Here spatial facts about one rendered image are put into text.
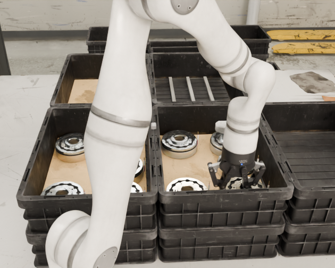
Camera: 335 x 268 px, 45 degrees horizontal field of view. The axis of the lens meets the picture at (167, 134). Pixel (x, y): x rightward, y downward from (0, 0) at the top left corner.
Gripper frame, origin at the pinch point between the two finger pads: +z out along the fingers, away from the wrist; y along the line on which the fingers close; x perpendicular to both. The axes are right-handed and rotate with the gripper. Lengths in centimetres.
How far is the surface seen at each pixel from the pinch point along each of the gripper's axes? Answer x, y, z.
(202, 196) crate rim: -9.0, -9.2, -7.1
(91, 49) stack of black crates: 174, -53, 31
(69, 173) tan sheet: 12.1, -41.1, 2.4
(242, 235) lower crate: -8.9, 1.0, 5.4
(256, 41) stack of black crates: 175, 53, 27
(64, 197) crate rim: -8.6, -38.2, -7.5
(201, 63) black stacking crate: 70, 1, -4
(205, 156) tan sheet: 17.9, -4.0, 2.3
